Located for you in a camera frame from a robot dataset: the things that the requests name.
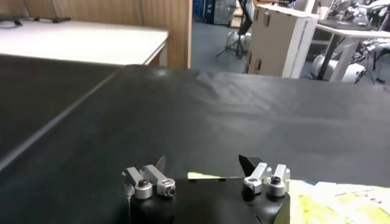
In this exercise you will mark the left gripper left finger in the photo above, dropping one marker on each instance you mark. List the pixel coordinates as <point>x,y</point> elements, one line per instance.
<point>158,178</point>

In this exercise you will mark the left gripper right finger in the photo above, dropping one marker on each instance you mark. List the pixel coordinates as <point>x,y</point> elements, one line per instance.
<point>259,173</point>

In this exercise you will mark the yellow-green t-shirt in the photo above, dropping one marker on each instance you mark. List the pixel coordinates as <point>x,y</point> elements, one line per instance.
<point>335,204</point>

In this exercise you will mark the black tablecloth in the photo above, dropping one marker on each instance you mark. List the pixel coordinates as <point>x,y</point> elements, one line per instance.
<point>213,121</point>

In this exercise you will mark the white robot wheeled base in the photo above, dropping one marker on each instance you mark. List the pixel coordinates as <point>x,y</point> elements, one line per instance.
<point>329,65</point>

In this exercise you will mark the black tripod stand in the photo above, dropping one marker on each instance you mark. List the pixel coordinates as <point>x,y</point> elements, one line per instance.
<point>240,45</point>

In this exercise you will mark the tall white cardboard box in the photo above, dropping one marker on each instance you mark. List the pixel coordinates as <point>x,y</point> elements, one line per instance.
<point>274,42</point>

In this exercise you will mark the white round device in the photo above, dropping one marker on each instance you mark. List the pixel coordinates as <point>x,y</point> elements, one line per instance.
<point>236,39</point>

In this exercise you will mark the black side table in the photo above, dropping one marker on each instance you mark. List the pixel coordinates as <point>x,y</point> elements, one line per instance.
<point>36,91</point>

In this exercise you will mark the white table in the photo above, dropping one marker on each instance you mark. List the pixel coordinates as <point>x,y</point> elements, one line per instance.
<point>76,42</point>

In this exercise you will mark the white height-adjustable desk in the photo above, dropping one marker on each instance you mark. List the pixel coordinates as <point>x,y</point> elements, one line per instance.
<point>347,33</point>

